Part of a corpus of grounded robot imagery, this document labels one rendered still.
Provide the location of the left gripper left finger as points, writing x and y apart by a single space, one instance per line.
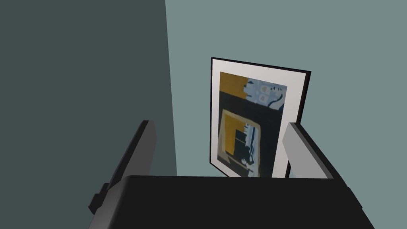
136 152

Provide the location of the black framed abstract picture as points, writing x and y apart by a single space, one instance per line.
251 121

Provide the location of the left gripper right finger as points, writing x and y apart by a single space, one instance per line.
305 152

